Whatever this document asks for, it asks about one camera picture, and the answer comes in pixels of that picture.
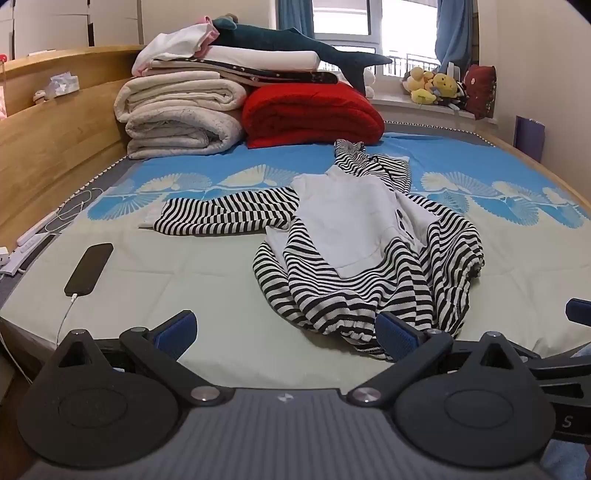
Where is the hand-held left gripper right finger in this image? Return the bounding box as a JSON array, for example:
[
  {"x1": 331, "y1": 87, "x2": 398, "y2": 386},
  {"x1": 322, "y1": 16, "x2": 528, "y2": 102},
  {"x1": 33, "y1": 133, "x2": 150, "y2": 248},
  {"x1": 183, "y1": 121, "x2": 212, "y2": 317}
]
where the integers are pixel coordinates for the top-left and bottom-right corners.
[{"x1": 347, "y1": 311, "x2": 536, "y2": 407}]

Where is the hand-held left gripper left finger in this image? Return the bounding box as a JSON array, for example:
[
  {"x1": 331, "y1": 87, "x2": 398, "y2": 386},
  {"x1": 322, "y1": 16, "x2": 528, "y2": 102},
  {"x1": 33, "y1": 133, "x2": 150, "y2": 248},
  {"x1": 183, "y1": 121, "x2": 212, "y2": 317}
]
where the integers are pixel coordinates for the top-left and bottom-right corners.
[{"x1": 54, "y1": 310, "x2": 234, "y2": 407}]

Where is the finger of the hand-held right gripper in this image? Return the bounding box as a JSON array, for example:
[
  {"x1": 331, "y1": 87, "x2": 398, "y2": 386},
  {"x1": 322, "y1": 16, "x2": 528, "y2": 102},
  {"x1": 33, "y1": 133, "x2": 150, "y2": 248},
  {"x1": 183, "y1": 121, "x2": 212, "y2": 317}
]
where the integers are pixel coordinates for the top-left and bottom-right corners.
[{"x1": 566, "y1": 298, "x2": 591, "y2": 324}]

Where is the black white striped hooded sweater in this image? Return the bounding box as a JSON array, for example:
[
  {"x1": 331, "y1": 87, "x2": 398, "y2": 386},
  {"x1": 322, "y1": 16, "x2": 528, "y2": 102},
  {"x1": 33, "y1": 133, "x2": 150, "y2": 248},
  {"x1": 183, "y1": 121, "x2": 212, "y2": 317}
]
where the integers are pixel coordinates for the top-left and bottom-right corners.
[{"x1": 139, "y1": 138, "x2": 485, "y2": 361}]

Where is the person's leg in jeans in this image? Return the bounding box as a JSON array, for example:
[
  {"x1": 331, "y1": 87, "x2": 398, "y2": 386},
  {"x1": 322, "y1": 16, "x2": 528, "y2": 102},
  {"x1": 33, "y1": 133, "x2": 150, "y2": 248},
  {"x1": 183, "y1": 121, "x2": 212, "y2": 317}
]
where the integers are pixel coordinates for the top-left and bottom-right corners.
[{"x1": 538, "y1": 438, "x2": 591, "y2": 480}]

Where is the blue printed bedsheet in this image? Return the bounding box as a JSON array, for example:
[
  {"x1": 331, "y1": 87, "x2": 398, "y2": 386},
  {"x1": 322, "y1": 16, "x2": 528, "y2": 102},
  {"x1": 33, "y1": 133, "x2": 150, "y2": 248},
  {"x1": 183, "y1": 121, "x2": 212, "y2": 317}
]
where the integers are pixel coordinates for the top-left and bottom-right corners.
[{"x1": 0, "y1": 131, "x2": 591, "y2": 386}]

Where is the black smartphone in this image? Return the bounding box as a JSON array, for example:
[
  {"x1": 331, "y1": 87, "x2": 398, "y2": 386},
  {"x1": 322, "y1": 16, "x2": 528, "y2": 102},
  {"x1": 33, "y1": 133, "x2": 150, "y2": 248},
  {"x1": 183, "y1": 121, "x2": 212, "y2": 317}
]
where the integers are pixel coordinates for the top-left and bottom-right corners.
[{"x1": 64, "y1": 242, "x2": 115, "y2": 297}]

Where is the white power strip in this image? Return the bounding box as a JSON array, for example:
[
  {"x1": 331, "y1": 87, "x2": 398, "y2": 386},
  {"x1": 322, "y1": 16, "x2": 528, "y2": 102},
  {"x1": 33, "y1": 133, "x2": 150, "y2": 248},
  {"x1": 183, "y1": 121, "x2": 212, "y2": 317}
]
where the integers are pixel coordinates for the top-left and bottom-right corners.
[{"x1": 0, "y1": 232, "x2": 57, "y2": 278}]

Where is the white speckled folded blanket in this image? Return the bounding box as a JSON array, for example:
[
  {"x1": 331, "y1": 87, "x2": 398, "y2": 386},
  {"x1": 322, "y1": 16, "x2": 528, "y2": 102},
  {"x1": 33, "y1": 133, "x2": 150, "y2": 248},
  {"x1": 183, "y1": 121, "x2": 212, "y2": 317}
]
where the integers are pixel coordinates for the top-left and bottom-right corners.
[{"x1": 124, "y1": 102, "x2": 246, "y2": 160}]

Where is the window sill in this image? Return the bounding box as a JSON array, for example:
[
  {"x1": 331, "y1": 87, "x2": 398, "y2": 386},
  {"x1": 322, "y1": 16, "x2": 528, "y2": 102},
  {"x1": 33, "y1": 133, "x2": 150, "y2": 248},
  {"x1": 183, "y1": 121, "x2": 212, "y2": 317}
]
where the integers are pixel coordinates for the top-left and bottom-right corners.
[{"x1": 369, "y1": 95, "x2": 500, "y2": 136}]

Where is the wooden headboard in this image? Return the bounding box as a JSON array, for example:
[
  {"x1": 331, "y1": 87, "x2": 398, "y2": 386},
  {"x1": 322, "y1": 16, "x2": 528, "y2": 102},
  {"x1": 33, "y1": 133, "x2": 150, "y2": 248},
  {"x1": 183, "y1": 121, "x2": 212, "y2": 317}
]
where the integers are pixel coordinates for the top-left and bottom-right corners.
[{"x1": 0, "y1": 45, "x2": 149, "y2": 243}]

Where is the red folded blanket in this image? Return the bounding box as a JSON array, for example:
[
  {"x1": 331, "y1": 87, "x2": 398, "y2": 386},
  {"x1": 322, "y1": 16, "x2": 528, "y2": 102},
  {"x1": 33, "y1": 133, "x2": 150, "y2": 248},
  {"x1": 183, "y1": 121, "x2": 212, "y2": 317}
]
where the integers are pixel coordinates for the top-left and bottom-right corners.
[{"x1": 241, "y1": 84, "x2": 386, "y2": 149}]

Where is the cream folded blanket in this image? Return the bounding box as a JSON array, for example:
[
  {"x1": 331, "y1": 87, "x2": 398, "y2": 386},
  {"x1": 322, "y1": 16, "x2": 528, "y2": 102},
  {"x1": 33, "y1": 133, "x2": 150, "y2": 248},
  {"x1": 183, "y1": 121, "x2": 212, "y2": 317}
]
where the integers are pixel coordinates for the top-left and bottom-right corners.
[{"x1": 114, "y1": 73, "x2": 250, "y2": 123}]

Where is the dark red cushion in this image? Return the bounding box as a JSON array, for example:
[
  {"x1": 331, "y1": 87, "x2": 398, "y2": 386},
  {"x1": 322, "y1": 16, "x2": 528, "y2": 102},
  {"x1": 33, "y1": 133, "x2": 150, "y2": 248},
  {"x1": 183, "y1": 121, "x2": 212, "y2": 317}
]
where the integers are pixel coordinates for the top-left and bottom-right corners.
[{"x1": 463, "y1": 65, "x2": 497, "y2": 121}]

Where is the black striped plush toy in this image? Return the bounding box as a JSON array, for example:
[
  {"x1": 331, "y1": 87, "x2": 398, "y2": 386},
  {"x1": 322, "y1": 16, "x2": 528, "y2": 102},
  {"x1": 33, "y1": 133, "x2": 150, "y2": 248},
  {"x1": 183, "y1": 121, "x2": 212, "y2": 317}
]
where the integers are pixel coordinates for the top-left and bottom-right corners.
[{"x1": 444, "y1": 85, "x2": 468, "y2": 110}]

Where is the yellow duck plush toy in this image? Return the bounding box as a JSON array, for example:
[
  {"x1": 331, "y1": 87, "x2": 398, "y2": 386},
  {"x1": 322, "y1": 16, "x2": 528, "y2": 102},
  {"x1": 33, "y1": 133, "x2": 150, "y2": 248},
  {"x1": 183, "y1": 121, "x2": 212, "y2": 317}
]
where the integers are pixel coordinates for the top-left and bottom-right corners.
[{"x1": 403, "y1": 67, "x2": 437, "y2": 104}]

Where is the yellow round plush toy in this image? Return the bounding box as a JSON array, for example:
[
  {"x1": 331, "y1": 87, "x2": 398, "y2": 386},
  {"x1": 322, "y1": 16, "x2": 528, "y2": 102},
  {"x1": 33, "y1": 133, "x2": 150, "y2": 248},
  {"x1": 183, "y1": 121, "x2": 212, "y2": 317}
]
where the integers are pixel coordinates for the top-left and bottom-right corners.
[{"x1": 431, "y1": 73, "x2": 459, "y2": 99}]

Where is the tissue box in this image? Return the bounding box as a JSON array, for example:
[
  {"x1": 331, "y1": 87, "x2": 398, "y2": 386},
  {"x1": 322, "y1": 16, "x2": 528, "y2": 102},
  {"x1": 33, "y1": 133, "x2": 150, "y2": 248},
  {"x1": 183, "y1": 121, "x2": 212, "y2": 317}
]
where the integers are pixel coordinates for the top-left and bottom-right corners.
[{"x1": 46, "y1": 71, "x2": 81, "y2": 99}]

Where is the pink and white garment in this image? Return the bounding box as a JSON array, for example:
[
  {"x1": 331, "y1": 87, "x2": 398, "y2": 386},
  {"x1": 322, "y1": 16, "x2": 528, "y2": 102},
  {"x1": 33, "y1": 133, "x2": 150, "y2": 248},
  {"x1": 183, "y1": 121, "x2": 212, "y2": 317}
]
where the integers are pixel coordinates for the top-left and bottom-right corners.
[{"x1": 131, "y1": 16, "x2": 220, "y2": 77}]

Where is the cream folded quilt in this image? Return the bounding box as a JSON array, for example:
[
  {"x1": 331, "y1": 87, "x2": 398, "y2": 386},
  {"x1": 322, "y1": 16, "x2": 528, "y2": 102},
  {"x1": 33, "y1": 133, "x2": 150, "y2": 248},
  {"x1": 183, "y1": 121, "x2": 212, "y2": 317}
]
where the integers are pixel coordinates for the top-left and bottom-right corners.
[{"x1": 203, "y1": 45, "x2": 321, "y2": 72}]

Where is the blue curtain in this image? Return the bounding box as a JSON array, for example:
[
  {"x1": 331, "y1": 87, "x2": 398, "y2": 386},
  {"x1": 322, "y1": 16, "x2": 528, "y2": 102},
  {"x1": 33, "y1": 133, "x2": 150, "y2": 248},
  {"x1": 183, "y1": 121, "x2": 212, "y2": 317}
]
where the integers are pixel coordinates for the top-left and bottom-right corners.
[
  {"x1": 436, "y1": 0, "x2": 476, "y2": 77},
  {"x1": 277, "y1": 0, "x2": 315, "y2": 41}
]

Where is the dark teal shark plush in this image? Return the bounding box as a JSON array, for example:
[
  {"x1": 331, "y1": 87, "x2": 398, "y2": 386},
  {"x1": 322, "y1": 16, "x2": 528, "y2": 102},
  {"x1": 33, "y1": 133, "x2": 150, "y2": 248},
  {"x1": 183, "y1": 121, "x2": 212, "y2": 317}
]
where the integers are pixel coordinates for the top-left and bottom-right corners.
[{"x1": 210, "y1": 16, "x2": 393, "y2": 90}]

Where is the window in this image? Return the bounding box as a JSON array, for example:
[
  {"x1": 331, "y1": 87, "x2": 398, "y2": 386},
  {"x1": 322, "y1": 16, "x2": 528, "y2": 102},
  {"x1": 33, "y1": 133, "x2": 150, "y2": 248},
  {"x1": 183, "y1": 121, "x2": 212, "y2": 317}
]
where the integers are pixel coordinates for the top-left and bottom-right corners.
[{"x1": 311, "y1": 0, "x2": 445, "y2": 77}]

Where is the white wardrobe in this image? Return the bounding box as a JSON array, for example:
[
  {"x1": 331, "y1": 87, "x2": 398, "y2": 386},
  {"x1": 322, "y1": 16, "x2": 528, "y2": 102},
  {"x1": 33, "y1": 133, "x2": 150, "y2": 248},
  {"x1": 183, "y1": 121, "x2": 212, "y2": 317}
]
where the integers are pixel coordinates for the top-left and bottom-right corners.
[{"x1": 0, "y1": 0, "x2": 141, "y2": 61}]

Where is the wooden bed frame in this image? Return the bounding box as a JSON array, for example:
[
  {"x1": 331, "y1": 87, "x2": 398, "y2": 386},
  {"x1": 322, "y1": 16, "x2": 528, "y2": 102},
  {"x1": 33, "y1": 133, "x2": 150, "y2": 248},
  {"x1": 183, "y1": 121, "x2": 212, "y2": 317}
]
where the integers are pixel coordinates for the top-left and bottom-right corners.
[{"x1": 480, "y1": 131, "x2": 591, "y2": 210}]

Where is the white charging cable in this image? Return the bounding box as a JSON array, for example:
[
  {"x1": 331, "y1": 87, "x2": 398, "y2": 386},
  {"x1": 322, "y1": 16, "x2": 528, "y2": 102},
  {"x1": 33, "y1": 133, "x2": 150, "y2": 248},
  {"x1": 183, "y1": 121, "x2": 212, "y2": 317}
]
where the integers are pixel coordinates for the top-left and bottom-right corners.
[{"x1": 54, "y1": 186, "x2": 106, "y2": 223}]

